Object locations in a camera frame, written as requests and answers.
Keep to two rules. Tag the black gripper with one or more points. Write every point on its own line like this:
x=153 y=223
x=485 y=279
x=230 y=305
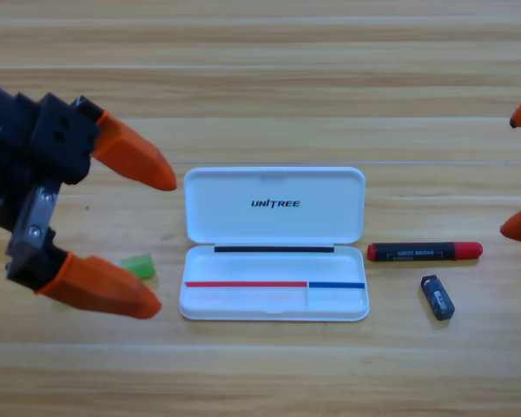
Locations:
x=34 y=143

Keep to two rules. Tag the green translucent marker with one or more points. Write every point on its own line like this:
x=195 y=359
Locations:
x=140 y=266

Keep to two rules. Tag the red and black marker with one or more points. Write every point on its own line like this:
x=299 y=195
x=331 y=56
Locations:
x=417 y=252

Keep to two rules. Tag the small black eraser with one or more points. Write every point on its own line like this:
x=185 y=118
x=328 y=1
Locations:
x=437 y=297

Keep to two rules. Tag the white Unitree pencil case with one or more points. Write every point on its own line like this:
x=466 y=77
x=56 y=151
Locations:
x=243 y=217

